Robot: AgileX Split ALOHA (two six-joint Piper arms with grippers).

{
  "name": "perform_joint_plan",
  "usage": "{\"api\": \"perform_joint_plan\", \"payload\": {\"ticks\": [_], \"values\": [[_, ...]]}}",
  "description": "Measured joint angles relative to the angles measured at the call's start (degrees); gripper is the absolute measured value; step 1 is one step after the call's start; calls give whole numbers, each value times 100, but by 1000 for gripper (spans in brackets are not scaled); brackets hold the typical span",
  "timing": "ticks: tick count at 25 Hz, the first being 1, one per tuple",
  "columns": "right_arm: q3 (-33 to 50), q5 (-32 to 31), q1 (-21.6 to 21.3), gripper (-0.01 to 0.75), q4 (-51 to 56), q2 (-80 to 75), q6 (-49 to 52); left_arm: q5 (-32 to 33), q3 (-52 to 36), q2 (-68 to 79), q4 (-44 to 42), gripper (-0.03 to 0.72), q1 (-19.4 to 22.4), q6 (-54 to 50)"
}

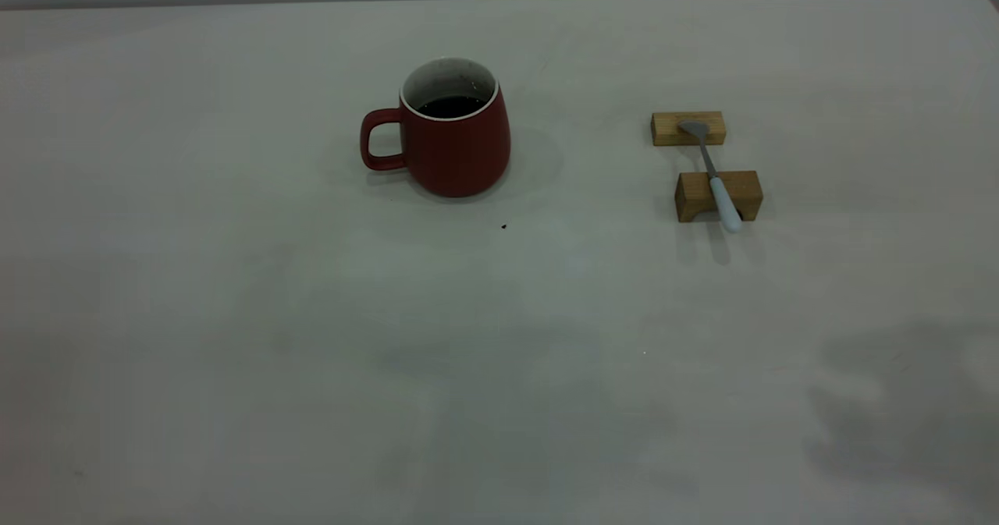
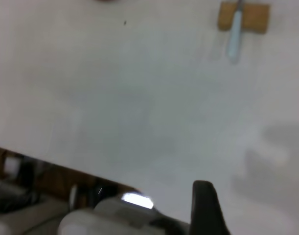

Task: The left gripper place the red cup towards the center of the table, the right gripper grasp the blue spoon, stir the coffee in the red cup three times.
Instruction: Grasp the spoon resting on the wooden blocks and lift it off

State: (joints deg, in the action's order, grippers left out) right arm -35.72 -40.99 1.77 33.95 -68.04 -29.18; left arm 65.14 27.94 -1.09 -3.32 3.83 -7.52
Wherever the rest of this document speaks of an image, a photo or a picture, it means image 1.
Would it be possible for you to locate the red ceramic mug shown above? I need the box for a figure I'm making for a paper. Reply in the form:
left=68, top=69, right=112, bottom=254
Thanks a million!
left=360, top=57, right=512, bottom=198

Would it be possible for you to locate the arched wooden block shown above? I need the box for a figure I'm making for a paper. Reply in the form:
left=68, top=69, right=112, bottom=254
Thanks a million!
left=675, top=170, right=764, bottom=223

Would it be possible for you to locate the dark coffee liquid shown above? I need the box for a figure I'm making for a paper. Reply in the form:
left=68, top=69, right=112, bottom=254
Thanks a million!
left=416, top=94, right=487, bottom=119

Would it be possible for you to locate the metal spoon with white handle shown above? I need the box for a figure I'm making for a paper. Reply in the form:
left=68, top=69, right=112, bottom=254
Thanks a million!
left=677, top=120, right=744, bottom=234

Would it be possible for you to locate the flat wooden block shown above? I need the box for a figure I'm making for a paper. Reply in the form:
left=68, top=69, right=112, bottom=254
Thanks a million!
left=652, top=111, right=727, bottom=147

